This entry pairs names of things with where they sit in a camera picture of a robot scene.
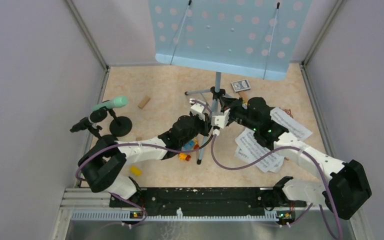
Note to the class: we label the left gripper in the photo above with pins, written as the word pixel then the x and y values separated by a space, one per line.
pixel 205 123

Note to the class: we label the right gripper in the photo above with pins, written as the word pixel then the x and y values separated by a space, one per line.
pixel 232 104

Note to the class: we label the sheet music page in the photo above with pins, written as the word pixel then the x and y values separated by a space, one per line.
pixel 248 150
pixel 297 129

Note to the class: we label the blue music stand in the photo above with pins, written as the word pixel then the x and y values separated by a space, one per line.
pixel 251 38

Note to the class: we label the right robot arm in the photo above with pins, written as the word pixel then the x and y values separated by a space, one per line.
pixel 344 186

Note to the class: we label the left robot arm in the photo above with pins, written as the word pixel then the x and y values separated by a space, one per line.
pixel 102 166

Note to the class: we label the toy block car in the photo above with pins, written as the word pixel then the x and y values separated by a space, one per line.
pixel 191 145

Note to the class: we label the playing card box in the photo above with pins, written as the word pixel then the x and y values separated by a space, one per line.
pixel 240 85

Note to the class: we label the red owl toy block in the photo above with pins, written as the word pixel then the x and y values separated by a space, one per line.
pixel 288 112

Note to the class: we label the wooden block far left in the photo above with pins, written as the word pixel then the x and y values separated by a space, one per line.
pixel 144 101

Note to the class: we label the yellow toy brick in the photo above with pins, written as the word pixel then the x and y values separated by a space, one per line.
pixel 135 171

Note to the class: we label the mint green microphone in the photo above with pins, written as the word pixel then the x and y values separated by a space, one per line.
pixel 120 125

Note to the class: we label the black microphone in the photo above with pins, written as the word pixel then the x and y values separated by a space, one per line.
pixel 87 123

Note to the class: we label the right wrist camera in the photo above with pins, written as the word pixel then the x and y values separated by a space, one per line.
pixel 220 119

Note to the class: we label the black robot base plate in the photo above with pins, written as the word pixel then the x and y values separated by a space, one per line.
pixel 216 204

